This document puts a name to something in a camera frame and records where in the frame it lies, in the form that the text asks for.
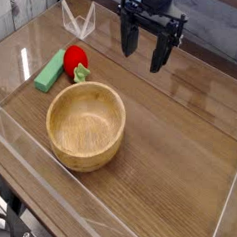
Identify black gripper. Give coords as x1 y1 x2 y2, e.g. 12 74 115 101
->
120 0 188 73

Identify red plush strawberry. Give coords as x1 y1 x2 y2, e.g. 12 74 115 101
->
63 45 90 83

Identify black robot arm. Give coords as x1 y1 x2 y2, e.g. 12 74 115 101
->
118 0 188 73

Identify green rectangular block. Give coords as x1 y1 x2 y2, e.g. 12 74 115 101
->
34 49 65 92

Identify wooden bowl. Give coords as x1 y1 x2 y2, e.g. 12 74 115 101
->
46 81 126 172

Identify clear acrylic enclosure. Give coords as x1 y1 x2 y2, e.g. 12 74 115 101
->
0 0 237 237

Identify black metal table bracket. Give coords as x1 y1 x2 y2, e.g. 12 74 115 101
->
5 206 36 237

